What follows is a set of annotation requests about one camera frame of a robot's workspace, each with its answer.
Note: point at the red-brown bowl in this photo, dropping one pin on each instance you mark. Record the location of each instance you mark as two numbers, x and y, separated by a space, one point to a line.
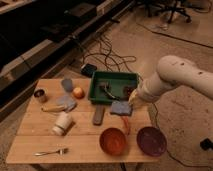
112 141

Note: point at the orange handled tool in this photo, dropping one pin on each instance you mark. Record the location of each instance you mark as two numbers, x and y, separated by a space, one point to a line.
126 124

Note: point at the dark tool in tray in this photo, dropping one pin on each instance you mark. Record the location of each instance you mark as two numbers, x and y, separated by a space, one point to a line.
104 86

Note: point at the blue grey cloth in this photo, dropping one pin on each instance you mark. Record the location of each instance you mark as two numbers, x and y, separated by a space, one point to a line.
67 101

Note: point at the orange apple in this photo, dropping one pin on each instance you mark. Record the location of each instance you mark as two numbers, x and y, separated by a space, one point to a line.
78 92

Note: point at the wooden table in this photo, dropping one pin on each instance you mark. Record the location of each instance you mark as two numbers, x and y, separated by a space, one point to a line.
35 135

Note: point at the dark rectangular remote block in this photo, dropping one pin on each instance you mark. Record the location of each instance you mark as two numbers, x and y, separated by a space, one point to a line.
98 115

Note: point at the dark purple plate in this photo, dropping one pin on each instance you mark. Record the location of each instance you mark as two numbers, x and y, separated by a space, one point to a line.
151 141

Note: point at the green plastic tray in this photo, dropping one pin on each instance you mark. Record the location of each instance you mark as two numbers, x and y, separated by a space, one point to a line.
117 81

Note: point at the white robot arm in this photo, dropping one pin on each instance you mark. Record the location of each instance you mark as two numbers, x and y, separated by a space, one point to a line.
172 72

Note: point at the black box on floor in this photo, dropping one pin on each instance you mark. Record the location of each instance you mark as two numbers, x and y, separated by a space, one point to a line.
206 144

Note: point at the silver fork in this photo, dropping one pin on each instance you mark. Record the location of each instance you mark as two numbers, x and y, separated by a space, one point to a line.
59 151

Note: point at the black office chair base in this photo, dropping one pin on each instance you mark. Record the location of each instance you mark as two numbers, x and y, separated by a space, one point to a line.
173 6

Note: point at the small metal cup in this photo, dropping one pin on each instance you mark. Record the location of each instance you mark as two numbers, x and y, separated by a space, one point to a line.
40 96

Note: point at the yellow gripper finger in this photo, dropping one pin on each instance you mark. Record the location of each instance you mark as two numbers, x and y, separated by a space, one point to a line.
132 97

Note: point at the brown object in tray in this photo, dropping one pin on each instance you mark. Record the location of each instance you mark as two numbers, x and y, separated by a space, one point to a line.
127 90

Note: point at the blue sponge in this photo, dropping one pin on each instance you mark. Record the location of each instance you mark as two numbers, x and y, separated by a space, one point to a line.
121 108

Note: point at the banana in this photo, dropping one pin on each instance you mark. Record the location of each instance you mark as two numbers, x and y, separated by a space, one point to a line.
53 108

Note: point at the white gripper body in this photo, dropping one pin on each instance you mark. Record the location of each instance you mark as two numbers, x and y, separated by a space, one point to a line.
141 97

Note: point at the black power adapter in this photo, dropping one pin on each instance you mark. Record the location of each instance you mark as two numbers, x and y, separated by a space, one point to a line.
88 70

